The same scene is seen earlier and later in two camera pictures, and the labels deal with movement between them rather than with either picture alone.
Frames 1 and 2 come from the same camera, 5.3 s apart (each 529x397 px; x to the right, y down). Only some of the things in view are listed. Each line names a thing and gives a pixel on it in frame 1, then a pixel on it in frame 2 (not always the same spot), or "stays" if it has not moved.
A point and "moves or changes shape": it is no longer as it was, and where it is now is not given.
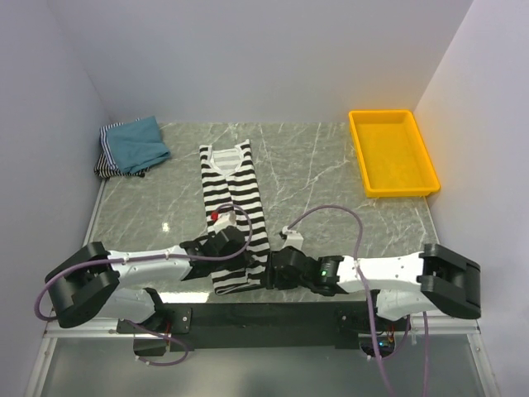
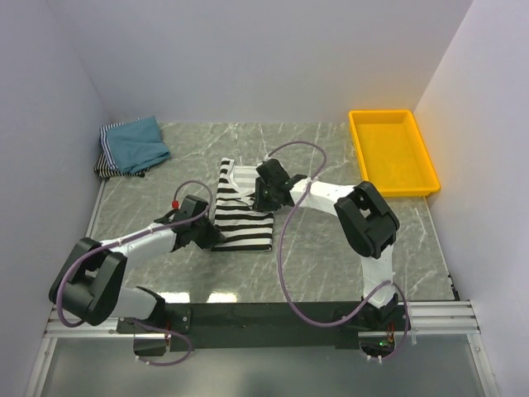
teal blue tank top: x=138 y=145 stays
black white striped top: x=230 y=188 moves or changes shape
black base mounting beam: x=261 y=327 stays
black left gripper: x=242 y=262 to x=214 y=237
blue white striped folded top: x=104 y=140 stays
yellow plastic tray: x=393 y=155 stays
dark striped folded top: x=102 y=169 stays
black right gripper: x=269 y=280 to x=259 y=203
